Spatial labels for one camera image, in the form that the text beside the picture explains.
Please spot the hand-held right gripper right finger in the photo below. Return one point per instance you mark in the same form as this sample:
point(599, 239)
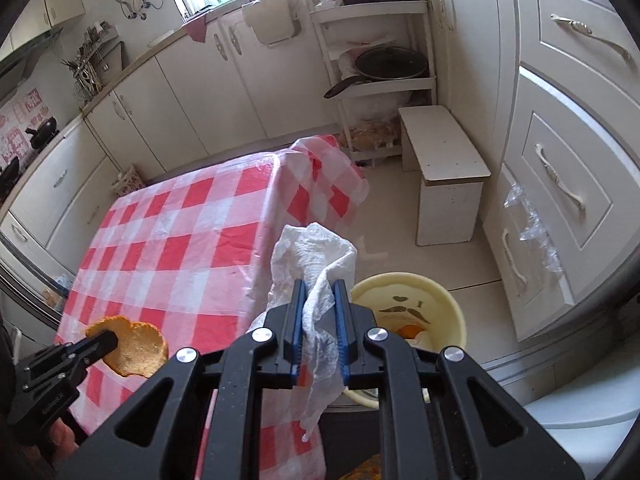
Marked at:
point(341, 320)

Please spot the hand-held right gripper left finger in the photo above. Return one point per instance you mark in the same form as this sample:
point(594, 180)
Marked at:
point(300, 320)

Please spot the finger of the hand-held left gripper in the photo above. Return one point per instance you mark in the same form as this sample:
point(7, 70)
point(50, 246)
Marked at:
point(97, 345)

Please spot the round bread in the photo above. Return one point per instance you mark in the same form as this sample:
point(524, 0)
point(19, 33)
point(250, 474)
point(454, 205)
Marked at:
point(140, 345)

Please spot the white paper towel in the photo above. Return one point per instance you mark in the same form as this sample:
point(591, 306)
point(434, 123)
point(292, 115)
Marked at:
point(315, 255)

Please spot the pale yellow waste bin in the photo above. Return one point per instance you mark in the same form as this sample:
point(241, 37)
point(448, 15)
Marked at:
point(435, 310)

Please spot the person's left hand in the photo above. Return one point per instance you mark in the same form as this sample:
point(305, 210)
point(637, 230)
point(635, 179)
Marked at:
point(62, 437)

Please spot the small orange peel piece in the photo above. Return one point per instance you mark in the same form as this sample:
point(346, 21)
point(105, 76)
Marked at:
point(411, 332)

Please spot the red checkered tablecloth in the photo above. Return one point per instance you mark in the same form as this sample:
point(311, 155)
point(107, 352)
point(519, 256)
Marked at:
point(175, 240)

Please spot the floral patterned basket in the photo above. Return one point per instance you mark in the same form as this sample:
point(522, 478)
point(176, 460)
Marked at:
point(127, 182)

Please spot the bag of food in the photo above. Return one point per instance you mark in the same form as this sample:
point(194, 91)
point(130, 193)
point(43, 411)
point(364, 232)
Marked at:
point(372, 132)

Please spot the black cooking pot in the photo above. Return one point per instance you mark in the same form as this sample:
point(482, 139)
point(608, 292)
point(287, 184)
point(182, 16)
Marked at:
point(10, 170)

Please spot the white wooden stool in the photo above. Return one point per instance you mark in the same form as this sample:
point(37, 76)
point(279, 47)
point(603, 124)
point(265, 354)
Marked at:
point(445, 145)

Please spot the clear plastic bags bundle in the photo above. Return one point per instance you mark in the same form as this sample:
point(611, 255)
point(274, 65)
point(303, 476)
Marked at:
point(530, 230)

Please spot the white plastic sack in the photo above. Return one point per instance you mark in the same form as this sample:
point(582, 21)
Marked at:
point(380, 107)

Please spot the black wok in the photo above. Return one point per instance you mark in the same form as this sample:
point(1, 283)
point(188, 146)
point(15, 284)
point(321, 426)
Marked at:
point(45, 132)

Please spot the pink patterned backsplash sticker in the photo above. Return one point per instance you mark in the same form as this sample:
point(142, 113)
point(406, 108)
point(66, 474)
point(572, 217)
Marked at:
point(25, 110)

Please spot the white base kitchen cabinets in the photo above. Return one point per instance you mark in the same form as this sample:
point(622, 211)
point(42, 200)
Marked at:
point(200, 90)

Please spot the white round lid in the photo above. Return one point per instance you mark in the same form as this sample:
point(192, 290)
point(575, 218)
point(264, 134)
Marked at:
point(585, 405)

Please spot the black frying pan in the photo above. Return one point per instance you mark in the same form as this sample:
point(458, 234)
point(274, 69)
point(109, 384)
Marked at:
point(392, 62)

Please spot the white drawer cabinet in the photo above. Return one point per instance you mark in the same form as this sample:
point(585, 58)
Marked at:
point(565, 170)

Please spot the metal utensil rack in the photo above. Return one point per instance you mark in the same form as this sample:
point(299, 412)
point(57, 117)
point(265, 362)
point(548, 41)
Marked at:
point(87, 72)

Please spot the tall white cabinet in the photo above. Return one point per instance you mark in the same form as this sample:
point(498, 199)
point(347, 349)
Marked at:
point(480, 60)

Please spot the white hanging door bin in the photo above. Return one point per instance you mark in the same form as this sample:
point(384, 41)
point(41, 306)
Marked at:
point(272, 22)

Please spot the steel range hood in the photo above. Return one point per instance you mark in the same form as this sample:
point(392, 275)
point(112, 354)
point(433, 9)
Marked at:
point(25, 55)

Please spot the red cloth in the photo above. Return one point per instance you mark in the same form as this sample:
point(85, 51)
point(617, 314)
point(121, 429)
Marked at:
point(197, 30)

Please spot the white shelf rack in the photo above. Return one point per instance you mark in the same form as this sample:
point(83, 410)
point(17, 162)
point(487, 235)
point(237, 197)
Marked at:
point(370, 11)

